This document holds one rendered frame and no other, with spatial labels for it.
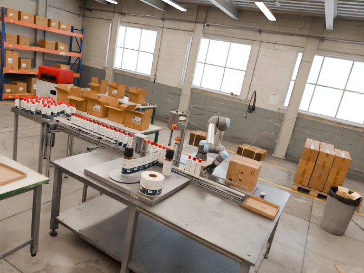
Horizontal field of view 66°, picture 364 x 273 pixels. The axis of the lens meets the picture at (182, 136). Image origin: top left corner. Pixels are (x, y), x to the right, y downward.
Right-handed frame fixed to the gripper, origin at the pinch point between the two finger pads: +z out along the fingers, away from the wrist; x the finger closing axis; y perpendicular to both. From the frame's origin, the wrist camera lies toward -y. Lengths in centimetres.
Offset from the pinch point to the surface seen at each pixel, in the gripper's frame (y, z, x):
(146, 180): 75, 3, -22
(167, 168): 31.9, 8.4, -26.0
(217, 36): -538, -42, -326
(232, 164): -19.4, -22.7, 11.2
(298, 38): -546, -172, -145
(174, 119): 0, -17, -64
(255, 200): -11, -18, 52
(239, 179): -20.1, -16.9, 26.3
